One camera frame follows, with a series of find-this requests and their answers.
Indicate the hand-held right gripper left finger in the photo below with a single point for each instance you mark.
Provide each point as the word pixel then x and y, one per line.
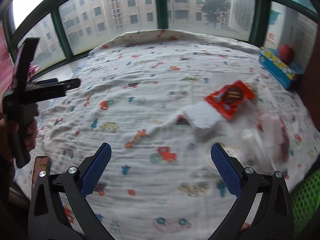
pixel 97 170

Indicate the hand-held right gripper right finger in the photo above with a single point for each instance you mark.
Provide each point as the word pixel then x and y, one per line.
pixel 226 172

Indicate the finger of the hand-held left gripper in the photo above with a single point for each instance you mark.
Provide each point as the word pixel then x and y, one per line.
pixel 55 86

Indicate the white foam block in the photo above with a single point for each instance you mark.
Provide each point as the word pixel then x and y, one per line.
pixel 202 120

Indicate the red snack wrapper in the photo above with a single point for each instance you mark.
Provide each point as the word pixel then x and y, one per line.
pixel 230 97

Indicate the green plastic mesh basket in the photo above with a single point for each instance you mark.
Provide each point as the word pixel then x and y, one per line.
pixel 307 195

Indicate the person's left hand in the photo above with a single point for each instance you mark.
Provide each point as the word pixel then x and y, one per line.
pixel 32 137

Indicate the pink dotted cloth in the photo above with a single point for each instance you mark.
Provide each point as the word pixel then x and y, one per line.
pixel 33 70

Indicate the pink curtain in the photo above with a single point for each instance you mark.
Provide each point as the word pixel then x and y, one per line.
pixel 6 62

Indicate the smartphone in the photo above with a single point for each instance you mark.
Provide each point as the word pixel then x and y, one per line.
pixel 41 163

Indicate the printed white blanket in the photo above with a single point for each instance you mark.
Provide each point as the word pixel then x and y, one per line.
pixel 150 80

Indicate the beige apartment building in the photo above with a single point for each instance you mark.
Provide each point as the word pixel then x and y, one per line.
pixel 112 5

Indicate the brown wooden cabinet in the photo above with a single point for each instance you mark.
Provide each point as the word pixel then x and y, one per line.
pixel 312 100

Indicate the blue dotted tissue box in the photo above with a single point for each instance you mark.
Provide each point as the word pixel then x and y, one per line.
pixel 277 67

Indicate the red apple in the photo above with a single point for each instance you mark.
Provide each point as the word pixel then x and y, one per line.
pixel 287 53

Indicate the white printed appliance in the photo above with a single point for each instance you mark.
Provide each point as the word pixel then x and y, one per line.
pixel 275 30

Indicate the white louvred shutter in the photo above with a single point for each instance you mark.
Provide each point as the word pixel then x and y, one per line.
pixel 241 10

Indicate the green tree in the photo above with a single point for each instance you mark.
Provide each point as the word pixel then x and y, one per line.
pixel 215 5

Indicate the green window frame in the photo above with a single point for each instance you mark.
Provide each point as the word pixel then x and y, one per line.
pixel 161 5

